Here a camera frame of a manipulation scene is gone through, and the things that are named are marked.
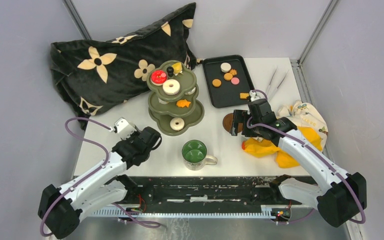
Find brown wooden coaster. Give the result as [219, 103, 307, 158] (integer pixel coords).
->
[222, 113, 243, 133]

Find metal serving tongs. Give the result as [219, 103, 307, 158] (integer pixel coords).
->
[266, 66, 290, 100]

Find white glazed donut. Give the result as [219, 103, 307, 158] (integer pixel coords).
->
[169, 117, 185, 131]

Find green three-tier serving stand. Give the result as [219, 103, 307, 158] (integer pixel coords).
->
[146, 60, 205, 136]

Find green enamel mug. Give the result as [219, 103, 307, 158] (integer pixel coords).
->
[181, 139, 219, 171]

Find orange fish biscuit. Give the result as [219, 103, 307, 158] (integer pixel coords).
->
[176, 99, 191, 108]

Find white ring donut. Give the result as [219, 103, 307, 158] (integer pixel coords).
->
[162, 79, 181, 96]

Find chocolate striped white donut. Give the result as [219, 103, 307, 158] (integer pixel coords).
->
[185, 87, 197, 96]

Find red flower donut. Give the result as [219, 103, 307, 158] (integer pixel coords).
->
[150, 70, 168, 86]

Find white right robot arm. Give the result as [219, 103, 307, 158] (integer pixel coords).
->
[229, 98, 367, 228]

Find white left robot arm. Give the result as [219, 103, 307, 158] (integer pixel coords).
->
[38, 126, 162, 239]

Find square waffle biscuit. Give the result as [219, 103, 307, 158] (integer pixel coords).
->
[239, 92, 250, 100]

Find pink macaron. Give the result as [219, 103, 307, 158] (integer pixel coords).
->
[230, 77, 240, 85]

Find yellow cloth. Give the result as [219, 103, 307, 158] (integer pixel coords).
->
[241, 126, 324, 169]

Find black dessert tray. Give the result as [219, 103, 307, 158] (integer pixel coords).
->
[202, 54, 255, 108]

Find white patterned cloth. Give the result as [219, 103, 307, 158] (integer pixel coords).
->
[276, 100, 328, 145]

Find orange flower biscuit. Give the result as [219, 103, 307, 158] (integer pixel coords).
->
[229, 69, 238, 76]

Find round orange biscuit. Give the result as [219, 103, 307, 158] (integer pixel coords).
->
[223, 72, 234, 81]
[211, 78, 222, 88]

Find white round pastry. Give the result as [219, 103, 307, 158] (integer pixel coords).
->
[220, 62, 232, 73]

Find black floral pillow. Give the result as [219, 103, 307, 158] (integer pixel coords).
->
[50, 2, 199, 118]

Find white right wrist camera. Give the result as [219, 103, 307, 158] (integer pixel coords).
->
[249, 90, 262, 102]

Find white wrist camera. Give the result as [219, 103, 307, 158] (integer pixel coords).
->
[249, 90, 262, 102]
[114, 117, 137, 140]

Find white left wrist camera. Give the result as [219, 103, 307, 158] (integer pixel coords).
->
[114, 117, 137, 140]

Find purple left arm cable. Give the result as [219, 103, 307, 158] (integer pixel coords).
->
[39, 116, 163, 238]

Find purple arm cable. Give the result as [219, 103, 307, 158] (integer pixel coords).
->
[246, 89, 367, 225]
[39, 116, 163, 238]

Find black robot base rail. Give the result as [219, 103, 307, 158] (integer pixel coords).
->
[116, 176, 297, 214]

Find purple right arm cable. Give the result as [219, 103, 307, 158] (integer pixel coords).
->
[246, 89, 367, 225]

